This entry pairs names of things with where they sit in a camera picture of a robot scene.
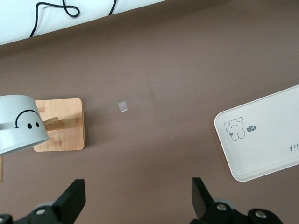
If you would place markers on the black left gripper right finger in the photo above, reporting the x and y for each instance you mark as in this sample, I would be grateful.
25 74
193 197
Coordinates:
201 200

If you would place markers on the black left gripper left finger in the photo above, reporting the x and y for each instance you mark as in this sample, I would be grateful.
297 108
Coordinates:
67 205

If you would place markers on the cream tray with rabbit print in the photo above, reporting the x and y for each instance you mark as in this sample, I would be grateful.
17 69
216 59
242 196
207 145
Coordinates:
261 144

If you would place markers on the wooden mug stand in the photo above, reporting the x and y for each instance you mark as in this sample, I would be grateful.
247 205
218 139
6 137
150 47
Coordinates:
70 140

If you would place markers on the small clear tape piece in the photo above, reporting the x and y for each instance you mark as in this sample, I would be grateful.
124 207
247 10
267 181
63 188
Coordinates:
123 106

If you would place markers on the brown table cover sheet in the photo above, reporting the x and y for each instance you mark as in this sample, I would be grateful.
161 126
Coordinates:
149 70

